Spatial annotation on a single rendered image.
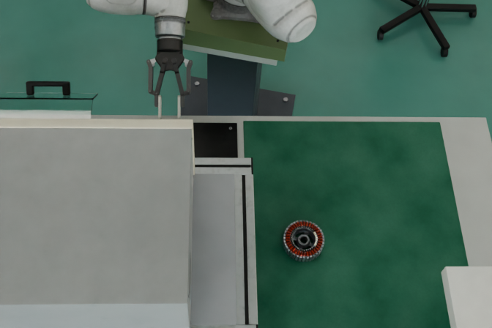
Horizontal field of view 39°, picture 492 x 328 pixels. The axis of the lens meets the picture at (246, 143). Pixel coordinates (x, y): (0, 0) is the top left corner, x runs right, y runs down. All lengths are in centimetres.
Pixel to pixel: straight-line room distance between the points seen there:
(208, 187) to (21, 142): 42
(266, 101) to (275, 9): 110
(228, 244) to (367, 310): 52
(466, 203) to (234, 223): 81
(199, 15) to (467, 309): 129
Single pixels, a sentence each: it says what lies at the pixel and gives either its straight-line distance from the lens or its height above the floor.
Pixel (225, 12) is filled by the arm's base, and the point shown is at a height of 83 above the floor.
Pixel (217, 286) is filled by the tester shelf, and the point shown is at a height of 111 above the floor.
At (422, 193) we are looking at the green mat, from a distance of 208.
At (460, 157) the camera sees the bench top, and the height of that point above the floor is 75.
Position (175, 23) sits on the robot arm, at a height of 100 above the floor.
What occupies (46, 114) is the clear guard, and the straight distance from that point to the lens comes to 179.
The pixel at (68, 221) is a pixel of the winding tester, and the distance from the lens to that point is 135.
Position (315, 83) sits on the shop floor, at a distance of 315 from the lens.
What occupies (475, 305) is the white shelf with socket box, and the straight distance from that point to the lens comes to 148.
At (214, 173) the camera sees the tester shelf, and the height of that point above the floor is 111.
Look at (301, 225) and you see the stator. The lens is 192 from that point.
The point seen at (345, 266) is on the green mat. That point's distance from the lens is 193.
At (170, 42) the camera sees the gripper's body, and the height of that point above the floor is 97.
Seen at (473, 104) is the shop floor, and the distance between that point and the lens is 328.
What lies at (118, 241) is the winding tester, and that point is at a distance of 132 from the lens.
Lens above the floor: 252
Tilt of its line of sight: 59 degrees down
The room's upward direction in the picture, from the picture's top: 5 degrees clockwise
